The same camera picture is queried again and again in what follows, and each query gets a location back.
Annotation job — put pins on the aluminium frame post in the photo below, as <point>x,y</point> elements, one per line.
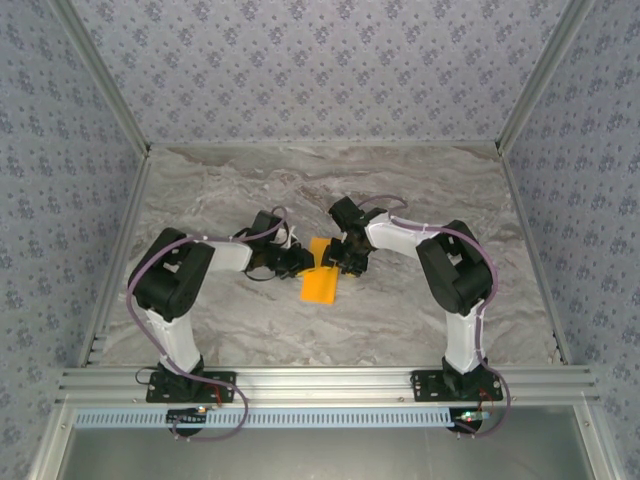
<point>106,80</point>
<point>540,75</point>

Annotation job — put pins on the grey sheet metal panel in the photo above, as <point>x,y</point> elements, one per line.
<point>325,455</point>

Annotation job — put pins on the wide aluminium mounting rail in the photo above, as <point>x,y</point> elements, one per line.
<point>325,382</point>

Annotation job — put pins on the aluminium table side rail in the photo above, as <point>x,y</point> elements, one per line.
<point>131,210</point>
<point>525,225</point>

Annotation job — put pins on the small circuit board with LED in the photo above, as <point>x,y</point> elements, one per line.
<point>470,416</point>
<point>187,416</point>

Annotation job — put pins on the thin aluminium table rail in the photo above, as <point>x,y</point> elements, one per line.
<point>325,144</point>

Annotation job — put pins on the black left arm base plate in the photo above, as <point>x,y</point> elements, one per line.
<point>225,392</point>

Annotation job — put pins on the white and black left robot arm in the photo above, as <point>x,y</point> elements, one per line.
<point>175,340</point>

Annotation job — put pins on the orange paper sheet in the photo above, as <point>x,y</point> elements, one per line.
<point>320,287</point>

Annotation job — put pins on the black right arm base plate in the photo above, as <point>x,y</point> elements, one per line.
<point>425,390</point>

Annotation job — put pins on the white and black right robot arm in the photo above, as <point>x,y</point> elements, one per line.
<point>465,345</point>

